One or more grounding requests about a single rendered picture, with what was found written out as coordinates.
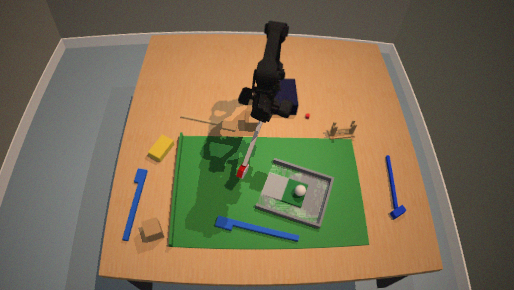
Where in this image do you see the green mat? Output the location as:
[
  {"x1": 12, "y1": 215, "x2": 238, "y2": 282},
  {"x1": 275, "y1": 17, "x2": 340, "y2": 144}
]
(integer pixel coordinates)
[{"x1": 173, "y1": 136, "x2": 369, "y2": 250}]

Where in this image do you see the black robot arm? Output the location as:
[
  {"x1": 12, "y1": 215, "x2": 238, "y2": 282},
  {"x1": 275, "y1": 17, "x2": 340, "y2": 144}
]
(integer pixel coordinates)
[{"x1": 250, "y1": 21, "x2": 289, "y2": 123}]

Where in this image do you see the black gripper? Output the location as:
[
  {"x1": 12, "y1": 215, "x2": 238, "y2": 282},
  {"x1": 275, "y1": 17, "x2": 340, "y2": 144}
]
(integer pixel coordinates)
[{"x1": 238, "y1": 87, "x2": 294, "y2": 118}]

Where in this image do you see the small tan cube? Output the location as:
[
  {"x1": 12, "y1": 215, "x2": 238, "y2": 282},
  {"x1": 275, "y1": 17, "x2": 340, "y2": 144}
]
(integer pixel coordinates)
[
  {"x1": 245, "y1": 111, "x2": 259, "y2": 131},
  {"x1": 141, "y1": 217, "x2": 164, "y2": 242}
]

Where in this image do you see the yellow rectangular block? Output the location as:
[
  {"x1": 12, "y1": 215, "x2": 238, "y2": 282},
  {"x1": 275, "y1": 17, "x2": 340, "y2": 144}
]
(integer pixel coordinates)
[{"x1": 148, "y1": 134, "x2": 174, "y2": 162}]

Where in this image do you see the white golf ball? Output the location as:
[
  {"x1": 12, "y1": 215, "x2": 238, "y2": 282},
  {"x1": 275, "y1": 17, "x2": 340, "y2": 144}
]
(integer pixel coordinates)
[{"x1": 294, "y1": 185, "x2": 306, "y2": 196}]

